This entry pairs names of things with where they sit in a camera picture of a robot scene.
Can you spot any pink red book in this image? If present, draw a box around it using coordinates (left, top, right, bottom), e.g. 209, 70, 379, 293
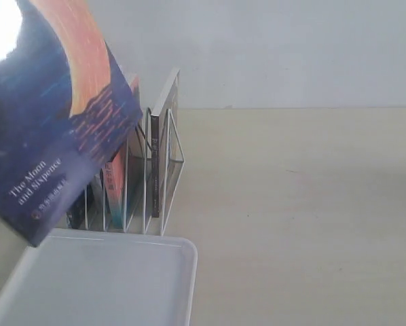
103, 75, 141, 230

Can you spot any blue moon book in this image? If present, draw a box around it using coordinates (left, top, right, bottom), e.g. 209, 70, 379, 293
0, 1, 143, 247

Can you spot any black book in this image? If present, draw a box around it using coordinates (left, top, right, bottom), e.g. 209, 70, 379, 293
67, 198, 85, 229

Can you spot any dark brown book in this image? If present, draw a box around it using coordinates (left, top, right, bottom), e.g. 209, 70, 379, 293
150, 67, 180, 217

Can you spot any grey white book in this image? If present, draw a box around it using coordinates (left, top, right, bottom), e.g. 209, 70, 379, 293
87, 173, 103, 214

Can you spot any white plastic tray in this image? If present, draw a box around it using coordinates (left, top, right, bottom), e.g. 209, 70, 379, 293
0, 229, 198, 325

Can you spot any white wire book rack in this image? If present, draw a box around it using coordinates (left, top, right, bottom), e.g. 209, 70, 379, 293
72, 108, 185, 235

